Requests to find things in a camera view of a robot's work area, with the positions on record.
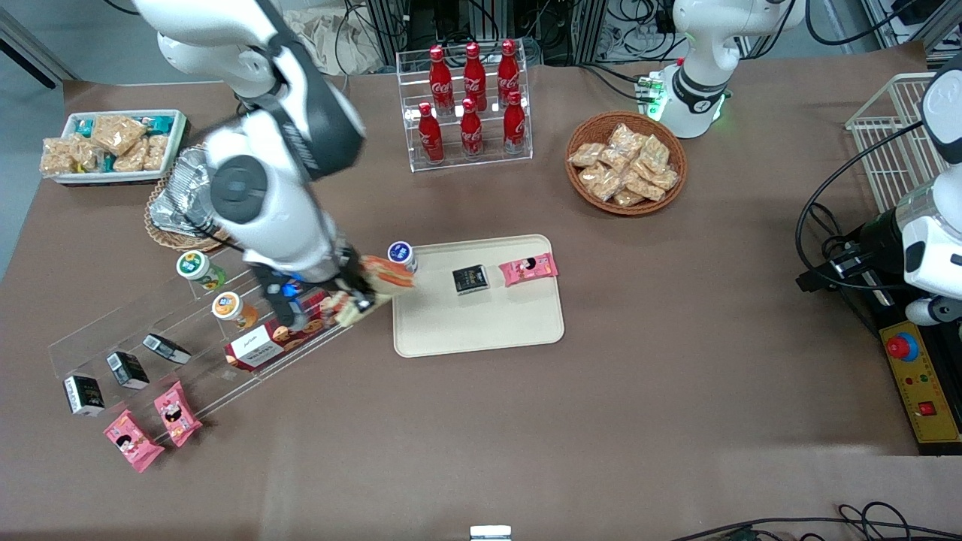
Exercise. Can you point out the pink snack packet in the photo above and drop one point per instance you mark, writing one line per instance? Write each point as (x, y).
(132, 441)
(528, 269)
(177, 414)

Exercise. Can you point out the yellow emergency stop box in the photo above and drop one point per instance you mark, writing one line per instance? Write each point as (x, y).
(928, 391)

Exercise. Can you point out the triangle sandwich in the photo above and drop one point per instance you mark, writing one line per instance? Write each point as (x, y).
(387, 274)

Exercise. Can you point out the aluminium frame rack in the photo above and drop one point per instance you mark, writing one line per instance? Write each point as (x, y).
(451, 22)

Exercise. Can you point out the teal snack packet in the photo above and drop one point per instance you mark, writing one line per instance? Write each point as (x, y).
(160, 122)
(84, 128)

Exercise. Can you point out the green lid cup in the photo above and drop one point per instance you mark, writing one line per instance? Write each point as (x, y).
(197, 268)

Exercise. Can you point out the beige serving tray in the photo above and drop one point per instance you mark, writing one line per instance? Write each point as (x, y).
(481, 323)

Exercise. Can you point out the round wicker basket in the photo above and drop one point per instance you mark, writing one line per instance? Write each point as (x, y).
(594, 128)

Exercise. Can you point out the clear acrylic bottle rack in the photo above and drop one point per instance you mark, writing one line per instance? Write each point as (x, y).
(488, 154)

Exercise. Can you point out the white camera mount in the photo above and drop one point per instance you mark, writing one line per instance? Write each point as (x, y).
(490, 533)

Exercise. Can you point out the black snack packet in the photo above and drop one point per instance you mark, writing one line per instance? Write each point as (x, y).
(470, 279)

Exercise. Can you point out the red plaid cookie box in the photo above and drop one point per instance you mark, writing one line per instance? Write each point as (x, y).
(259, 349)

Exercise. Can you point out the silver foil container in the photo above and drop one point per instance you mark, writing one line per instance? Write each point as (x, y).
(171, 203)

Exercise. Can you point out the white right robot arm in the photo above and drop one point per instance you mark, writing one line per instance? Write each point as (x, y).
(278, 218)

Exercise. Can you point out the blue lid yogurt cup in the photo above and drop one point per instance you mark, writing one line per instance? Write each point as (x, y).
(402, 255)

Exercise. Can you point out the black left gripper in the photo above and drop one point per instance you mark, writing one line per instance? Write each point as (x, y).
(873, 242)

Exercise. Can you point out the orange lid cup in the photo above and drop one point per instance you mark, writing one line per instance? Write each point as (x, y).
(231, 309)

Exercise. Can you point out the white plastic bin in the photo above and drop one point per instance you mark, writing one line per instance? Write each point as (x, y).
(179, 139)

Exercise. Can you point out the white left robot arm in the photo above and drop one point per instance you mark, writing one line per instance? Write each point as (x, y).
(699, 45)

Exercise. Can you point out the small black box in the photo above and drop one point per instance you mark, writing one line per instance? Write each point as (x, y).
(84, 395)
(166, 349)
(128, 370)

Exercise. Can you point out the clear acrylic stepped shelf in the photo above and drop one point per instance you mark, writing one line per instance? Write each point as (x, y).
(90, 353)

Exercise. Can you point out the crumpled beige cloth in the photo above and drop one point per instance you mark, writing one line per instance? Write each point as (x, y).
(331, 45)

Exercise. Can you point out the red cola bottle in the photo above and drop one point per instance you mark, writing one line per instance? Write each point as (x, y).
(440, 79)
(431, 135)
(474, 75)
(514, 124)
(471, 131)
(508, 71)

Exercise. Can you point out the oval wicker basket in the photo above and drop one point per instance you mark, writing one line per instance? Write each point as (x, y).
(161, 239)

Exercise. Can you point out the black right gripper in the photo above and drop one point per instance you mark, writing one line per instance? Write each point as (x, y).
(347, 275)

